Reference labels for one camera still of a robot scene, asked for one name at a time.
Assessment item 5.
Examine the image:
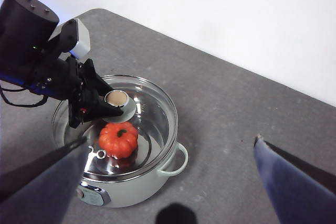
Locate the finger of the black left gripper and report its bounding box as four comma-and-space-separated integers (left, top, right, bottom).
83, 58, 115, 96
68, 89, 124, 128

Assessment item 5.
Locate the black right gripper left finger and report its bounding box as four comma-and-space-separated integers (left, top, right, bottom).
0, 136, 89, 224

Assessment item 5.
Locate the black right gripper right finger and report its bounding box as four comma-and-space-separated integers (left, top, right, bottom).
253, 134, 336, 224

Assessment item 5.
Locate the glass lid with green knob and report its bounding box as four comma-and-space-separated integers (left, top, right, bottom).
52, 74, 179, 175

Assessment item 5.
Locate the orange pumpkin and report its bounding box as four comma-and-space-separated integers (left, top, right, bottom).
98, 121, 139, 159

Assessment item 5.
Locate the pale green electric pot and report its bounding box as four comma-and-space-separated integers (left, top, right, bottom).
51, 76, 189, 208

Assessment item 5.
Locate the pale grey camera box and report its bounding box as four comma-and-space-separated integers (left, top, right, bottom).
49, 18, 91, 58

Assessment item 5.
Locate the black cable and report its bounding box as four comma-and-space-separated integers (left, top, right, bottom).
0, 86, 49, 108

